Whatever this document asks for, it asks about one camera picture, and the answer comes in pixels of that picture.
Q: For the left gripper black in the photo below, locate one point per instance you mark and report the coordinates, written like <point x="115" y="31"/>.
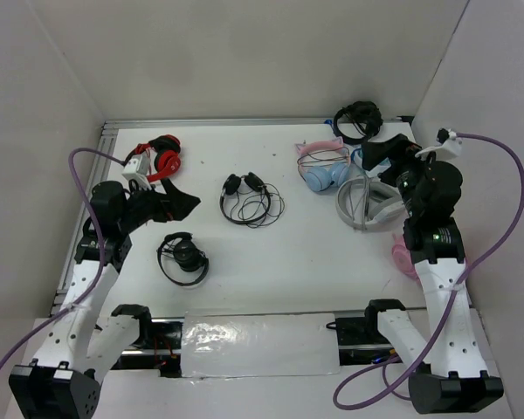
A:
<point x="173" y="205"/>

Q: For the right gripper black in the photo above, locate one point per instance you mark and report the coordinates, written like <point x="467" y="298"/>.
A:
<point x="374" y="153"/>

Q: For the black wired headphones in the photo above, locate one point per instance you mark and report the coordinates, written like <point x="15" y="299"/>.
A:
<point x="246" y="200"/>

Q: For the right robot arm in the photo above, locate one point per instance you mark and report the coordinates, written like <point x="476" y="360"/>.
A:
<point x="445" y="373"/>

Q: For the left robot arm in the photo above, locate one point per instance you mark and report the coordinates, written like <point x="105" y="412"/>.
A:
<point x="64" y="377"/>

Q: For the teal white headphones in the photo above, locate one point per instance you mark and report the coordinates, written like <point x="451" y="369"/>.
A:
<point x="356" y="158"/>

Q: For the black headphones at back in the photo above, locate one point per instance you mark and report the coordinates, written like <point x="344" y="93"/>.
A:
<point x="365" y="116"/>

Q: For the red black headphones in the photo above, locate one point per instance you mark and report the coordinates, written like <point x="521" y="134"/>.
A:
<point x="167" y="160"/>

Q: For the grey white headphones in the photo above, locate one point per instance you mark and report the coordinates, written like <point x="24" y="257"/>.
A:
<point x="365" y="204"/>

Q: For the pink blue cat-ear headphones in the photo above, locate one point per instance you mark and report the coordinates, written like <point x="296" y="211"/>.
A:
<point x="323" y="164"/>

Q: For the small black folded headphones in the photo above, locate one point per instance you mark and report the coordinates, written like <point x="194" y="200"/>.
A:
<point x="180" y="248"/>

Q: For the glossy white tape sheet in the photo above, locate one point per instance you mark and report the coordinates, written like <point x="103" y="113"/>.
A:
<point x="259" y="346"/>

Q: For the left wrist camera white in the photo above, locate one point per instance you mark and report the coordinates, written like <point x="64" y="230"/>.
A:
<point x="135" y="173"/>

